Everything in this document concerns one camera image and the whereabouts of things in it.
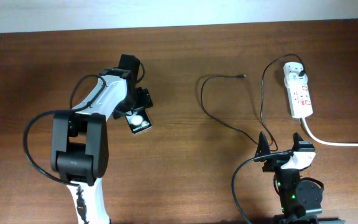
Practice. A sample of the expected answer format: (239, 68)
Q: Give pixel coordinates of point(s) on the white power strip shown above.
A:
(298, 96)

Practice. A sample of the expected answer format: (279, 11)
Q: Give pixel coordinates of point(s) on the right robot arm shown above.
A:
(300, 197)

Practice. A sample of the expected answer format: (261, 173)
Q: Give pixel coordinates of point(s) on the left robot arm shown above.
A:
(80, 148)

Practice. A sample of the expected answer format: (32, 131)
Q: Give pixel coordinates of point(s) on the black Galaxy flip phone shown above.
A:
(139, 122)

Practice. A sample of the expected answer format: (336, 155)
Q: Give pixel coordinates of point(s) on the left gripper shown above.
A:
(145, 101)

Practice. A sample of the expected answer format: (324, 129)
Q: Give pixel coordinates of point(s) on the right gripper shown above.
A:
(276, 162)

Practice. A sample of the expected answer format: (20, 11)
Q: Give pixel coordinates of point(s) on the white USB charger plug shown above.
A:
(293, 79)

